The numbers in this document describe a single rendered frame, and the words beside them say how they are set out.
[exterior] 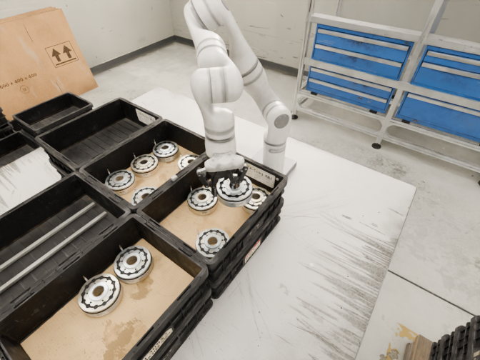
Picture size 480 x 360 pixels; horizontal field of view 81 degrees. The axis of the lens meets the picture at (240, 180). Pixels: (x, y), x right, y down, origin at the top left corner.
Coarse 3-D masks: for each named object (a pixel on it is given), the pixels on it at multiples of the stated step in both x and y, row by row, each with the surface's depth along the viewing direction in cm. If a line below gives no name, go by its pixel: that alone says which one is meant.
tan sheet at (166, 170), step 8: (152, 152) 117; (184, 152) 117; (192, 152) 117; (176, 160) 114; (160, 168) 110; (168, 168) 110; (176, 168) 110; (136, 176) 107; (152, 176) 107; (160, 176) 107; (168, 176) 107; (104, 184) 104; (136, 184) 104; (144, 184) 104; (152, 184) 104; (160, 184) 104; (128, 200) 99
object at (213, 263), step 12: (204, 156) 100; (192, 168) 96; (264, 168) 96; (180, 180) 92; (276, 192) 88; (144, 204) 84; (264, 204) 84; (144, 216) 81; (252, 216) 81; (156, 228) 78; (240, 228) 78; (180, 240) 75; (228, 240) 76; (192, 252) 73; (228, 252) 75; (216, 264) 72
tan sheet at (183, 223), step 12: (168, 216) 94; (180, 216) 94; (192, 216) 94; (204, 216) 94; (216, 216) 94; (228, 216) 94; (240, 216) 94; (168, 228) 90; (180, 228) 90; (192, 228) 90; (204, 228) 90; (228, 228) 90; (192, 240) 87
